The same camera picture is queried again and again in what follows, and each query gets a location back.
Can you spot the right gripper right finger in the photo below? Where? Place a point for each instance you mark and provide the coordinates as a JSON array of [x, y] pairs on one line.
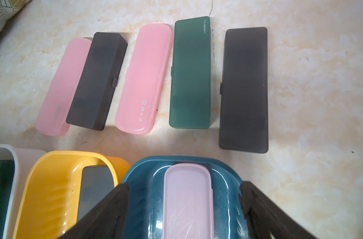
[[265, 219]]

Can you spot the white storage tray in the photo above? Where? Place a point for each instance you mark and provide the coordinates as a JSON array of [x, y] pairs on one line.
[[15, 166]]

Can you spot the yellow storage tray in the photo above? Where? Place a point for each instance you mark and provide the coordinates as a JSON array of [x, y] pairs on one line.
[[50, 199]]

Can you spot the teal storage tray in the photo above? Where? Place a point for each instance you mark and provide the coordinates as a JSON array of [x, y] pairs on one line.
[[146, 180]]

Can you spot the black pencil case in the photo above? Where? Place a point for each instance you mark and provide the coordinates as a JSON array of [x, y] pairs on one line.
[[99, 78], [244, 91], [96, 183]]

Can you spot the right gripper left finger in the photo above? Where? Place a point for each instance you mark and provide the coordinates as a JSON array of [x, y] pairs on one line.
[[106, 220]]

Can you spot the pink pencil case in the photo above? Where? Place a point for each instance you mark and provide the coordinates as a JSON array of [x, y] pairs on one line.
[[187, 202], [51, 120], [144, 79]]

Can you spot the patterned throw pillow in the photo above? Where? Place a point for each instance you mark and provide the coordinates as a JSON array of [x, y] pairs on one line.
[[9, 8]]

